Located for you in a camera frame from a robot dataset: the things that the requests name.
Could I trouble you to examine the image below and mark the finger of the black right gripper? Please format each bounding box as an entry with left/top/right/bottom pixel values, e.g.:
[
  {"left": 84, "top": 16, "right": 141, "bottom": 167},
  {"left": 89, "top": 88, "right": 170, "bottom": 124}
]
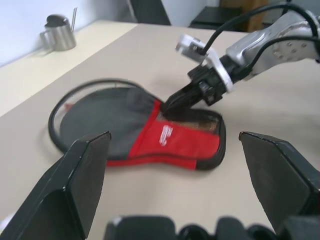
[
  {"left": 163, "top": 83, "right": 201, "bottom": 111},
  {"left": 164, "top": 94, "right": 205, "bottom": 119}
]

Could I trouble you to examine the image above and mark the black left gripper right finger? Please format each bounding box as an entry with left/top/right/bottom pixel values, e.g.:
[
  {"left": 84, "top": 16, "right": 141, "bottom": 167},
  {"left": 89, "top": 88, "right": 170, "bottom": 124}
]
[{"left": 238, "top": 131, "right": 320, "bottom": 235}]

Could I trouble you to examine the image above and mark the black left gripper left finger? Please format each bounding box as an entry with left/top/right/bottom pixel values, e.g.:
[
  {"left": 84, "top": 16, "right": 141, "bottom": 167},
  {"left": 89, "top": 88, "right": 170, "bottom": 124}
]
[{"left": 0, "top": 131, "right": 112, "bottom": 240}]

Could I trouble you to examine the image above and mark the black red paddle case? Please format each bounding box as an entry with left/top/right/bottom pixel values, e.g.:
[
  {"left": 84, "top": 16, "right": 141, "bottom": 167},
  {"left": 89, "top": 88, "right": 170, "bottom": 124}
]
[{"left": 48, "top": 78, "right": 228, "bottom": 172}]

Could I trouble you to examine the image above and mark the black low table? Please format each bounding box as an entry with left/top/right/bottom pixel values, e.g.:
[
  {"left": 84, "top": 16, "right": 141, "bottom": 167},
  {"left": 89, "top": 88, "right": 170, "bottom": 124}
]
[{"left": 189, "top": 6, "right": 244, "bottom": 33}]

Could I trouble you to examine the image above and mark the black office chair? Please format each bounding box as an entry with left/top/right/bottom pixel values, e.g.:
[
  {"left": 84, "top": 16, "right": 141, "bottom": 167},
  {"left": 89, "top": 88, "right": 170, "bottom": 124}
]
[{"left": 129, "top": 0, "right": 173, "bottom": 26}]

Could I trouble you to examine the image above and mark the silver metal watering can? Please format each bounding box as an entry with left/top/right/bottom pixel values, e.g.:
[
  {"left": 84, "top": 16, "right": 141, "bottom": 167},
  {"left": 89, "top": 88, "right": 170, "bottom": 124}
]
[{"left": 39, "top": 7, "right": 77, "bottom": 52}]

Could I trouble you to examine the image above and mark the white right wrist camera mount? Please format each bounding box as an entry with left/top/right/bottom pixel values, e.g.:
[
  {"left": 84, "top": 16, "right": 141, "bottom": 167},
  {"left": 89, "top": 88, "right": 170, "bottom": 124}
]
[{"left": 174, "top": 33, "right": 236, "bottom": 94}]

